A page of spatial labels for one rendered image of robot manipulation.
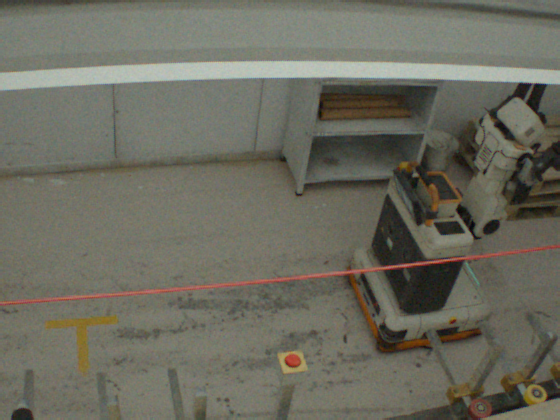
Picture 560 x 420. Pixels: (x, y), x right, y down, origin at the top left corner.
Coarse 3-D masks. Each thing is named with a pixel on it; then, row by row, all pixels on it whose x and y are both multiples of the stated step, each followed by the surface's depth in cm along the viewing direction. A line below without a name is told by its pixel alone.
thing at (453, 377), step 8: (432, 328) 236; (432, 336) 233; (432, 344) 232; (440, 344) 230; (440, 352) 227; (440, 360) 227; (448, 360) 224; (448, 368) 221; (448, 376) 221; (456, 376) 219; (456, 384) 216; (464, 400) 211; (464, 408) 211
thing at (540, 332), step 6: (528, 312) 250; (528, 318) 249; (534, 318) 247; (534, 324) 245; (540, 324) 245; (534, 330) 245; (540, 330) 242; (540, 336) 242; (552, 348) 235; (552, 354) 234; (558, 354) 233; (558, 360) 231
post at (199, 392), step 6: (198, 390) 169; (204, 390) 170; (198, 396) 169; (204, 396) 169; (198, 402) 171; (204, 402) 172; (192, 408) 178; (198, 408) 173; (204, 408) 174; (198, 414) 175; (204, 414) 176
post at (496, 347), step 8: (496, 344) 197; (504, 344) 197; (488, 352) 201; (496, 352) 198; (488, 360) 202; (480, 368) 207; (488, 368) 204; (472, 376) 212; (480, 376) 207; (472, 384) 212; (480, 384) 211; (456, 408) 223
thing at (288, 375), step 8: (288, 352) 174; (296, 352) 174; (280, 360) 171; (280, 368) 171; (288, 368) 169; (296, 368) 170; (304, 368) 170; (280, 376) 172; (288, 376) 170; (296, 376) 171; (304, 376) 172; (280, 384) 172; (288, 384) 173
